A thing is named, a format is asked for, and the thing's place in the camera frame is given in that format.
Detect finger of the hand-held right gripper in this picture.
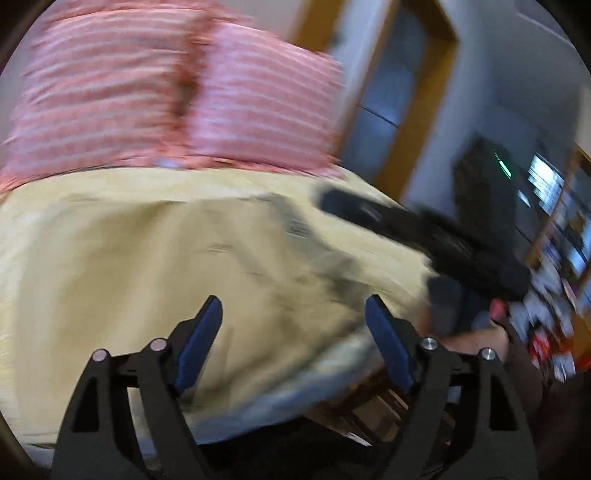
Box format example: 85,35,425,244
318,184,389,232

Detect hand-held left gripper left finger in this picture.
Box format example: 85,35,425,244
51,296,224,480

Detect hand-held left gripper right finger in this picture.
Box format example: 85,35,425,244
364,294,539,480

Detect khaki pants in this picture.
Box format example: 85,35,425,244
152,191,437,384

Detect person's right forearm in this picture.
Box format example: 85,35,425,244
438,320,512,357

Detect person's right hand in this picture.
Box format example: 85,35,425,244
487,298,511,340

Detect black cabinet with green light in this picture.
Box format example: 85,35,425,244
451,133,529,252

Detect wooden bookshelf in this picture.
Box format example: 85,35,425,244
524,147,591,384

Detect wooden framed door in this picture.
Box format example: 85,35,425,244
291,0,460,200

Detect red striped pillow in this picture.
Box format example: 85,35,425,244
0,0,220,188
185,21,348,180

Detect yellow bed sheet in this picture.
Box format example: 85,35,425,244
0,166,437,457

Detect person's dark clothing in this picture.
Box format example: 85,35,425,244
505,339,591,480

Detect wooden bed frame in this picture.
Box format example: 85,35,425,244
302,367,455,448

